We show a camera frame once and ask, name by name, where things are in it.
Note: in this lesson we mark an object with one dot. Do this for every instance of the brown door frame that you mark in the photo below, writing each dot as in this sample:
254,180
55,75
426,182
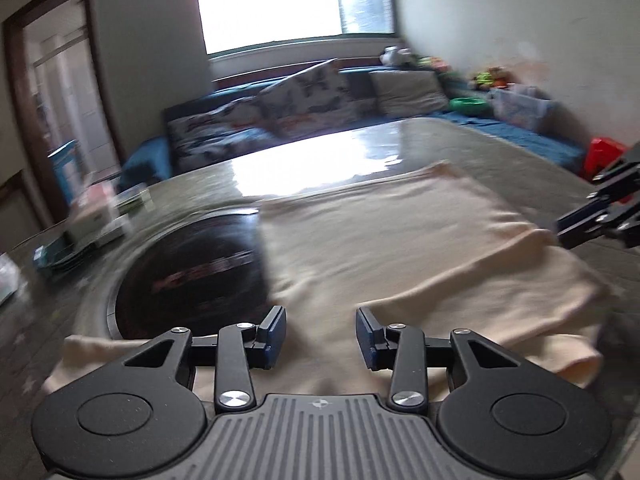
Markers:
15,110

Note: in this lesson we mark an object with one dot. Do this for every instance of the blue sofa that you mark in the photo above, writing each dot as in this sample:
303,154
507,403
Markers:
505,132

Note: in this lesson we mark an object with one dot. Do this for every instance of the window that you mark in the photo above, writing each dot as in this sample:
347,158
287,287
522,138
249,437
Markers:
290,2

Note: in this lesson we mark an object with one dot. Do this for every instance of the white plastic bag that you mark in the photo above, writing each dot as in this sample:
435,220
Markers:
9,280

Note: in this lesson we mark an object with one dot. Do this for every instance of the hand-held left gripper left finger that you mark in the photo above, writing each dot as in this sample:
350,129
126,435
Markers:
276,331

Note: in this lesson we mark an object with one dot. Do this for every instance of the grey plush toy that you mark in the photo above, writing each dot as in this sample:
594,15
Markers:
396,56

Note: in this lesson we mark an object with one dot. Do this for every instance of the colourful toys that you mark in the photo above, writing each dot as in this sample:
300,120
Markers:
492,79

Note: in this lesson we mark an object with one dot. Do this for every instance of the clear plastic storage box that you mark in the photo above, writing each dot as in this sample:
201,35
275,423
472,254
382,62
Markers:
522,109

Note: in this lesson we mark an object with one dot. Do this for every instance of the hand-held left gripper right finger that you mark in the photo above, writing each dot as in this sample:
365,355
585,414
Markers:
365,332

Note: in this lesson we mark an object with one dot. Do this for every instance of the beige cushion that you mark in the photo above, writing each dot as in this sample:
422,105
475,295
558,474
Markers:
407,91

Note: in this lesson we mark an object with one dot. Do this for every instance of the red plastic stool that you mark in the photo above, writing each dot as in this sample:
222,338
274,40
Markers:
602,155

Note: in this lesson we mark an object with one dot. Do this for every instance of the butterfly print cushion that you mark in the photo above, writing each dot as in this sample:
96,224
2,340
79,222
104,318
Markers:
310,100

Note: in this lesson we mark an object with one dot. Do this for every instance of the patterned dark cushion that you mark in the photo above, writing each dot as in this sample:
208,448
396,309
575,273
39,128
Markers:
220,132

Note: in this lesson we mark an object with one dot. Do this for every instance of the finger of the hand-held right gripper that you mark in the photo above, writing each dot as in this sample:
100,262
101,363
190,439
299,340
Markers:
582,220
617,172

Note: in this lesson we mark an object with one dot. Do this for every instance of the green bowl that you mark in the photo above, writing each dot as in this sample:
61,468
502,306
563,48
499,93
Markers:
467,105

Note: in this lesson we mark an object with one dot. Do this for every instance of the blue and white carton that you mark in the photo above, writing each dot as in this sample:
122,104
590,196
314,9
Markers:
67,170

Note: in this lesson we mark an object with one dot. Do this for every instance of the blue flat packet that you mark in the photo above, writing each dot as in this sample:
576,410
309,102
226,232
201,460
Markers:
60,260

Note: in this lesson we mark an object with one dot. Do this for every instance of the white and green boxes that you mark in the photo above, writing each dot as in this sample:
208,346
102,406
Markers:
107,212

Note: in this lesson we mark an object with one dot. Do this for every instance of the black round induction cooktop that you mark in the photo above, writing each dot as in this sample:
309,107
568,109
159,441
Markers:
200,270

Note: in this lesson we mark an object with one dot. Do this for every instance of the cream cloth garment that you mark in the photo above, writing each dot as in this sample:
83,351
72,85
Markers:
400,260

